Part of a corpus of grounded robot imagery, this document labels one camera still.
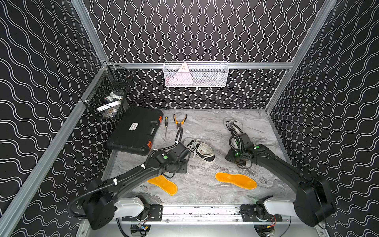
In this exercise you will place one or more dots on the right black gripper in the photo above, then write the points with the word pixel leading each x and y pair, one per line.
pixel 229 157

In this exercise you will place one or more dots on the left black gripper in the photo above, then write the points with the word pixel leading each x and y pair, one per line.
pixel 180 167

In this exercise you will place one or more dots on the orange insole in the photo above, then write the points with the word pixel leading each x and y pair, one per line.
pixel 163 183
pixel 238 180

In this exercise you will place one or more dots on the black white sneaker with laces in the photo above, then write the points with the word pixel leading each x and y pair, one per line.
pixel 200 151

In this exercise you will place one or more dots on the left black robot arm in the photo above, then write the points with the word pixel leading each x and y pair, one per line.
pixel 98 203

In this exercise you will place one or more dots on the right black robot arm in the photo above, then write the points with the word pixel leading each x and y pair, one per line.
pixel 314 200

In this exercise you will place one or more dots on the yellow black pliers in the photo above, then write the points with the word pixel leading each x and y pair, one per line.
pixel 179 122

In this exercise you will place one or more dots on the black yellow screwdriver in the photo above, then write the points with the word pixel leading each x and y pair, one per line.
pixel 166 119

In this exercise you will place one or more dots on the black plastic tool case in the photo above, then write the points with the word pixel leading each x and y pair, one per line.
pixel 136 131

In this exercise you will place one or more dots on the pink triangular item in basket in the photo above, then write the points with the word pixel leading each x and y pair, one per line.
pixel 183 77

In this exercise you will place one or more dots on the white items in black basket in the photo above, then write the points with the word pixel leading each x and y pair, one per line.
pixel 112 104

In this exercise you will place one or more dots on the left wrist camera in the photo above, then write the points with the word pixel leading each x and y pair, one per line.
pixel 181 153

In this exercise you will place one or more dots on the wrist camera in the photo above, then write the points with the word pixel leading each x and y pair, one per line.
pixel 181 153
pixel 245 141

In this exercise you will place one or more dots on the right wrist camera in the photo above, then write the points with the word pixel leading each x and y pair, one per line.
pixel 245 141

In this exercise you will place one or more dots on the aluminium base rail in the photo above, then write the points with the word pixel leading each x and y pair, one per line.
pixel 200 213

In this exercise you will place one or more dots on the white wire wall basket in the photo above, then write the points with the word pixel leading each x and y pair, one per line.
pixel 204 74

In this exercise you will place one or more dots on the black wire corner basket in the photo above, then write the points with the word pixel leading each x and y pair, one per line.
pixel 115 79

